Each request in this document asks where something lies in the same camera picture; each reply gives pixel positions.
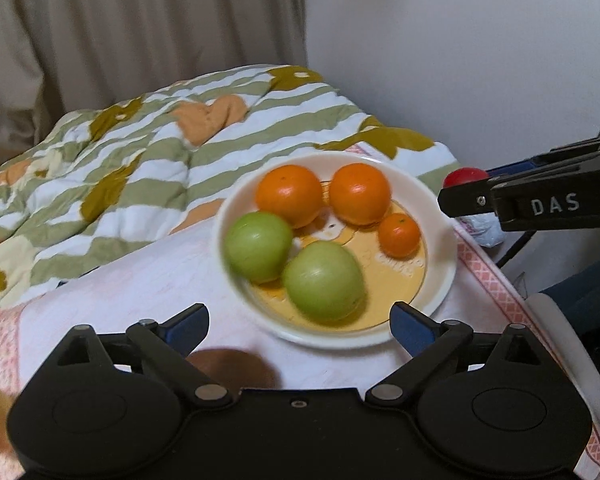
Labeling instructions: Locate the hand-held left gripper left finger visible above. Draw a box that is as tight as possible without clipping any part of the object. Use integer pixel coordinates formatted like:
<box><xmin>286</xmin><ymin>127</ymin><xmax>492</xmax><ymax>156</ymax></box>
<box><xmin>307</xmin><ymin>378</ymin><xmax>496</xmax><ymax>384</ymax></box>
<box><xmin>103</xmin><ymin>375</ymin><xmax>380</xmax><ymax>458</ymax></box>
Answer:
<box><xmin>54</xmin><ymin>303</ymin><xmax>234</xmax><ymax>409</ymax></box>

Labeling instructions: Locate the dark cloth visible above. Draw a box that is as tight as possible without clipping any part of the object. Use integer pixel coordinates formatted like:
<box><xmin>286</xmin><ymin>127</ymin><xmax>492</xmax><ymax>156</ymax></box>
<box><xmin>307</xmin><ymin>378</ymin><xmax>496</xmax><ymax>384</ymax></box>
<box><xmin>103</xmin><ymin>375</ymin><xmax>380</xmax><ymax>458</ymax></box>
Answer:
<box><xmin>535</xmin><ymin>250</ymin><xmax>600</xmax><ymax>336</ymax></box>

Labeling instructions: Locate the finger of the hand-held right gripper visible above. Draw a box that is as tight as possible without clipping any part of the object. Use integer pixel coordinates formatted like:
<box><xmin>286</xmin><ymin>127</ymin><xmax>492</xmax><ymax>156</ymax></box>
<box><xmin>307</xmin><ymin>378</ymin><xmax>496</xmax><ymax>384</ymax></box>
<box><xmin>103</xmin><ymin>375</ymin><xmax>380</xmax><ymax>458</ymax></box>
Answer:
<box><xmin>437</xmin><ymin>180</ymin><xmax>501</xmax><ymax>219</ymax></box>
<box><xmin>486</xmin><ymin>133</ymin><xmax>600</xmax><ymax>184</ymax></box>

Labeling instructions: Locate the small green apple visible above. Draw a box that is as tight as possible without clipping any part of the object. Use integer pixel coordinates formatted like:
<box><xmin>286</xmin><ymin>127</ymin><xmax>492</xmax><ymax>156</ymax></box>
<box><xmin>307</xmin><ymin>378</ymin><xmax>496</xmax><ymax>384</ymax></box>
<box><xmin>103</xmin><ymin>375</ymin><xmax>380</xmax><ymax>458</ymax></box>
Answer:
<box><xmin>223</xmin><ymin>211</ymin><xmax>295</xmax><ymax>284</ymax></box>

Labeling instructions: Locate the white plastic bag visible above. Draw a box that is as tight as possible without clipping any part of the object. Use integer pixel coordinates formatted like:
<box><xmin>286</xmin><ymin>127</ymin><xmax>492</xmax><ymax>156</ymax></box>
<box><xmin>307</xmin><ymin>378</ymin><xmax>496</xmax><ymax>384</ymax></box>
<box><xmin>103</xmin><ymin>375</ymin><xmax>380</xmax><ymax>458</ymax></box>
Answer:
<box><xmin>457</xmin><ymin>212</ymin><xmax>506</xmax><ymax>248</ymax></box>

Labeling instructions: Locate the large green apple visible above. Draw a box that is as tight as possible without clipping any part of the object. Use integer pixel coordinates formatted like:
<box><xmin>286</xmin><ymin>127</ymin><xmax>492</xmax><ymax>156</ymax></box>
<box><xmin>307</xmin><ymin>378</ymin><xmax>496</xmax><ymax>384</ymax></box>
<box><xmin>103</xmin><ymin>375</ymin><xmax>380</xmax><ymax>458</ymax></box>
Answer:
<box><xmin>281</xmin><ymin>240</ymin><xmax>367</xmax><ymax>324</ymax></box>

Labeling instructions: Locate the brown kiwi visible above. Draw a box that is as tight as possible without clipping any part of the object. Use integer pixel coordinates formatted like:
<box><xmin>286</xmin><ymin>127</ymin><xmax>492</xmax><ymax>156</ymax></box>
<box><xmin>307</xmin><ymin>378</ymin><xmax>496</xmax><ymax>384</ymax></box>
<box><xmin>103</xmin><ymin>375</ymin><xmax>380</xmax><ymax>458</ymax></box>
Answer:
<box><xmin>186</xmin><ymin>349</ymin><xmax>281</xmax><ymax>391</ymax></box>

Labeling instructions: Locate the floral striped blanket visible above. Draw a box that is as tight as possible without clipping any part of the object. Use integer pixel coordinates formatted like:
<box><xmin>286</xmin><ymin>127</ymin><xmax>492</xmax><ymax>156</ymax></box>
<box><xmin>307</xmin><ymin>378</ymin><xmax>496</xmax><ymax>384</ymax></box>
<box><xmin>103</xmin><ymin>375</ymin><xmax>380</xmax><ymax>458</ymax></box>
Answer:
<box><xmin>0</xmin><ymin>64</ymin><xmax>461</xmax><ymax>311</ymax></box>

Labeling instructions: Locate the small mandarin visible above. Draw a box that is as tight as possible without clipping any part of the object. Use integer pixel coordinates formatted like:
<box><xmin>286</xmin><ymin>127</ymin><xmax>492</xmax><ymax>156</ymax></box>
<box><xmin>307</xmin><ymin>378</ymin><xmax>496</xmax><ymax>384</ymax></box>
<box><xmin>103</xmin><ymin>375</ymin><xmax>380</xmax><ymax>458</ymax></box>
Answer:
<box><xmin>378</xmin><ymin>213</ymin><xmax>422</xmax><ymax>259</ymax></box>

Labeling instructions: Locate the orange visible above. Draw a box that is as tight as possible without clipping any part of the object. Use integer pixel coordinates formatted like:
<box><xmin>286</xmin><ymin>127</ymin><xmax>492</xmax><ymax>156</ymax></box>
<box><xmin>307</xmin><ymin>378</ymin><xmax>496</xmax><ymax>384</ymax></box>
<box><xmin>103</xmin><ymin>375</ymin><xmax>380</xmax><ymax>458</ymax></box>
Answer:
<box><xmin>256</xmin><ymin>164</ymin><xmax>325</xmax><ymax>229</ymax></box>
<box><xmin>328</xmin><ymin>162</ymin><xmax>392</xmax><ymax>226</ymax></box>

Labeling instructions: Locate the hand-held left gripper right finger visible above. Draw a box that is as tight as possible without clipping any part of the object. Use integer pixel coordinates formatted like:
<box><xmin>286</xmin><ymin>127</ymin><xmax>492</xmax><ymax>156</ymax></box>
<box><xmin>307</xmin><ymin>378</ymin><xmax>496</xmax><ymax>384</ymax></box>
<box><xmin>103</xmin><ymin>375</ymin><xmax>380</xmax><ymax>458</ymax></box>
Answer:
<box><xmin>364</xmin><ymin>301</ymin><xmax>546</xmax><ymax>407</ymax></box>

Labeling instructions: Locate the beige curtain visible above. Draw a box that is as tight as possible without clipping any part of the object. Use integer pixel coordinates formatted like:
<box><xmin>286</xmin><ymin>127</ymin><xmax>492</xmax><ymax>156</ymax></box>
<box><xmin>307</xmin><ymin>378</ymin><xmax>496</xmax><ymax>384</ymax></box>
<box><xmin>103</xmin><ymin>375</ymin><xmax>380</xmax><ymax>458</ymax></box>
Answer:
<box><xmin>0</xmin><ymin>0</ymin><xmax>308</xmax><ymax>171</ymax></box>

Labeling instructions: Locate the cream bowl with bear print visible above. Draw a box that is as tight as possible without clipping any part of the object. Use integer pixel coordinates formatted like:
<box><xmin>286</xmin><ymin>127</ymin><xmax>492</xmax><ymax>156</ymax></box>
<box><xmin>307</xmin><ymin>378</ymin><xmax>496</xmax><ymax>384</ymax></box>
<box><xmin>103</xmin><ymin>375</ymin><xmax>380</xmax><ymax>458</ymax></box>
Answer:
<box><xmin>212</xmin><ymin>152</ymin><xmax>458</xmax><ymax>351</ymax></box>

